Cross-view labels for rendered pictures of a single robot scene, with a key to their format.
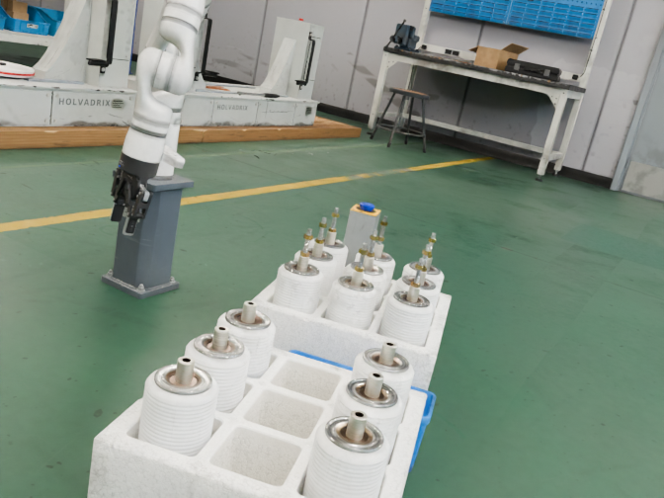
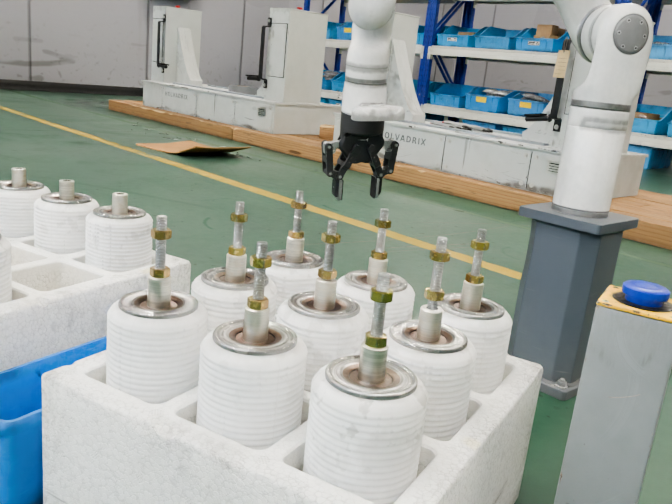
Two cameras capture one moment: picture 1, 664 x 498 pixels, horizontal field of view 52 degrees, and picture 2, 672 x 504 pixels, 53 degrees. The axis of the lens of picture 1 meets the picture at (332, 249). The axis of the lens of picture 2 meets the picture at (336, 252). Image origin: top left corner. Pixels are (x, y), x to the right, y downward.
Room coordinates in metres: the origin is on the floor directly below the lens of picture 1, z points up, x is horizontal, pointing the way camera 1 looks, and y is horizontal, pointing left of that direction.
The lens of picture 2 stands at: (1.64, -0.72, 0.49)
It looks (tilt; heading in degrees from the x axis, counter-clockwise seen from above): 15 degrees down; 108
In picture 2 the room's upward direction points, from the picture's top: 6 degrees clockwise
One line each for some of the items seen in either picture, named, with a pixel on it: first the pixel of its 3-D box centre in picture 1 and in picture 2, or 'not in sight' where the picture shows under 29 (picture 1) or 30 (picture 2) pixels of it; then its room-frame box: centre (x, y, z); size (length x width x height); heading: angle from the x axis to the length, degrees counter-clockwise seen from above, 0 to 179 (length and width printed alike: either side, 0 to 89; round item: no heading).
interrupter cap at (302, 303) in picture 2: (367, 269); (324, 305); (1.43, -0.09, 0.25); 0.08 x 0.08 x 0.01
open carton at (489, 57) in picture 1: (496, 55); not in sight; (6.05, -1.03, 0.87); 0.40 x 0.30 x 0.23; 49
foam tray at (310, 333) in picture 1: (352, 334); (310, 443); (1.43, -0.09, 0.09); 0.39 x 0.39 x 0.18; 79
